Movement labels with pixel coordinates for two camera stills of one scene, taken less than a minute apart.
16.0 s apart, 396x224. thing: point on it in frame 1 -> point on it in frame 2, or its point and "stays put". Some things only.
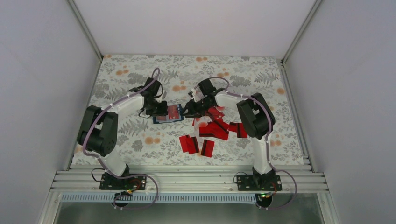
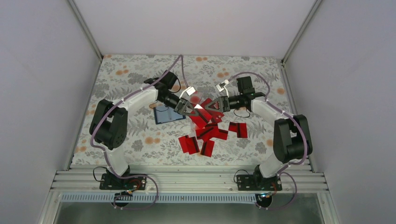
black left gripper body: [155, 109] -> [181, 101]
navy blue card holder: [175, 113] stays put
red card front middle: [192, 145] stays put
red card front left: [183, 142] stays put
